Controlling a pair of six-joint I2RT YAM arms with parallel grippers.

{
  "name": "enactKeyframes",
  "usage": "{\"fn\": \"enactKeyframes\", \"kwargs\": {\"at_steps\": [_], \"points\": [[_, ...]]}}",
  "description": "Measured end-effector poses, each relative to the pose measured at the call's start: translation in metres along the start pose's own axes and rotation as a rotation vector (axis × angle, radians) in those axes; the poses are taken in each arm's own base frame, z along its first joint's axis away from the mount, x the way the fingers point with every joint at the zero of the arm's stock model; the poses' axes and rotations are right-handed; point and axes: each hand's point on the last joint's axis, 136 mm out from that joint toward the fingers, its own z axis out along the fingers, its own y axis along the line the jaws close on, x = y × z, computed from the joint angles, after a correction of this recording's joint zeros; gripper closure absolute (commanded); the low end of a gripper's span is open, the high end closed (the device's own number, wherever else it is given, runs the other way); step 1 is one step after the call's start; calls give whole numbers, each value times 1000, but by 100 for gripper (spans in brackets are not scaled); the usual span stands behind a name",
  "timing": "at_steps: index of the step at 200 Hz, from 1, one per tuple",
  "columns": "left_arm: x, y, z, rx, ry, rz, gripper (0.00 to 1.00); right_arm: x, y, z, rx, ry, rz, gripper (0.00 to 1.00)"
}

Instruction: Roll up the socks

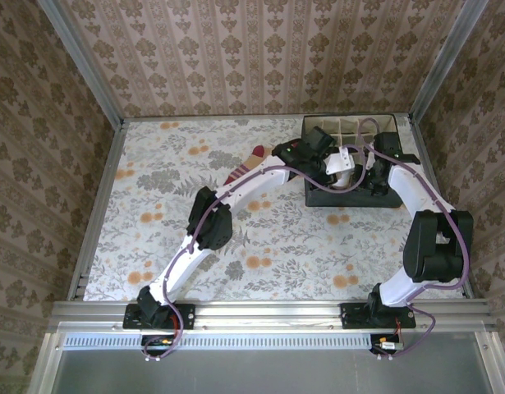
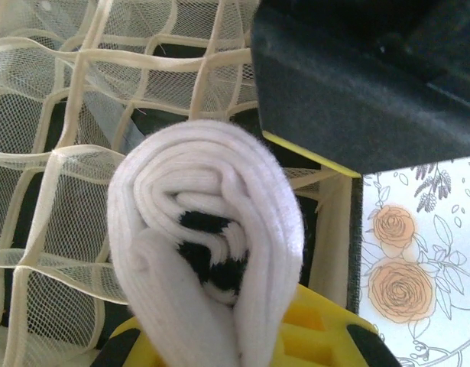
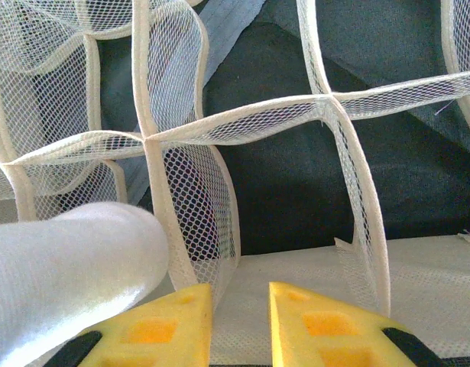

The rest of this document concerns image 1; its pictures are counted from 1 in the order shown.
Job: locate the white sock with black stripes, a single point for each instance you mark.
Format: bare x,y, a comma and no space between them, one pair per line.
343,180

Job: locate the dark fabric divided organizer box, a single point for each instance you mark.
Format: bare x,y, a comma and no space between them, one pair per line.
350,201

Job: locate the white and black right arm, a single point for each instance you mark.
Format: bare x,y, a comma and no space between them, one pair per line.
437,246

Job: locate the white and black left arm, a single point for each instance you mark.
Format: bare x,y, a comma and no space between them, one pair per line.
252,184

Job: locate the floral patterned tablecloth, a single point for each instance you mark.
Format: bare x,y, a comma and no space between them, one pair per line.
318,254

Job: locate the grey metal panel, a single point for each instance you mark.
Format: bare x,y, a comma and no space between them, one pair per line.
268,373

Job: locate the aluminium right side rail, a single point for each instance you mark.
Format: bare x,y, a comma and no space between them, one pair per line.
417,127

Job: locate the aluminium rail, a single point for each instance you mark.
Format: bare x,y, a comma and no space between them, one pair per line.
417,127
101,205
268,318

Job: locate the aluminium right corner post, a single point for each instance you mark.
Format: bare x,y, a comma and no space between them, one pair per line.
447,61

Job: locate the aluminium corner post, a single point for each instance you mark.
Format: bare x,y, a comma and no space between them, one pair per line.
447,61
85,65

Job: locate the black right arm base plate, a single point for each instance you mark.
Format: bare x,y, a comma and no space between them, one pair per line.
354,316

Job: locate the aluminium front rail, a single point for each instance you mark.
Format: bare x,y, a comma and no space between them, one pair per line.
268,318

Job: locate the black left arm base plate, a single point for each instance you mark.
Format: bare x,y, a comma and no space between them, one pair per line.
186,316

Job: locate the aluminium left side rail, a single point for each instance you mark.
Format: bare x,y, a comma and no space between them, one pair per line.
101,205

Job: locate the aluminium left corner post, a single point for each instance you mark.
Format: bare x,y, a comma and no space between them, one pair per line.
85,65

